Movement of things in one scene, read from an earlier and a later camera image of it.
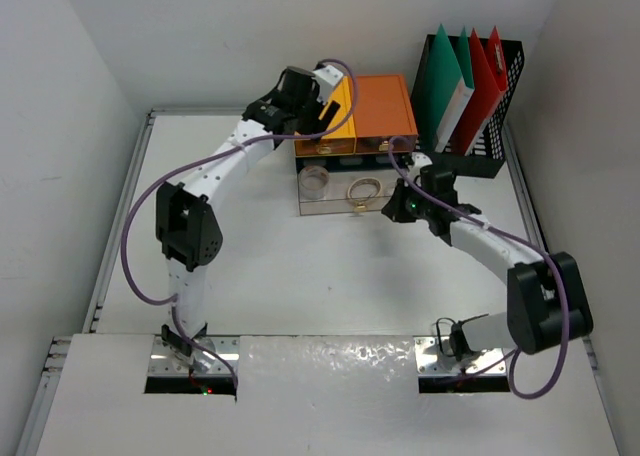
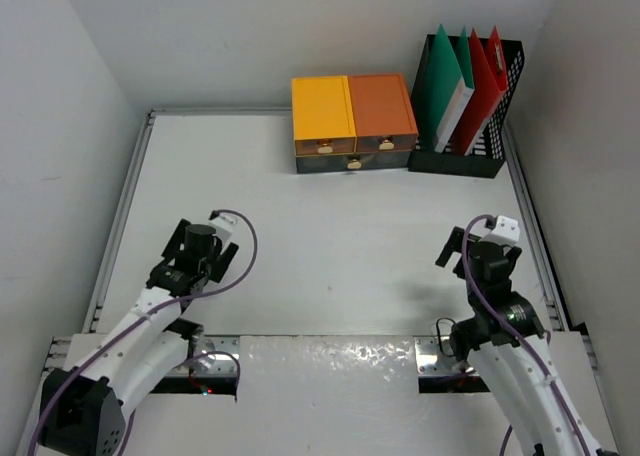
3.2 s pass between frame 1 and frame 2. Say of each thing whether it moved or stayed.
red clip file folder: stayed
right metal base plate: stayed
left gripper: moved
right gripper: moved
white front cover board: stayed
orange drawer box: stayed
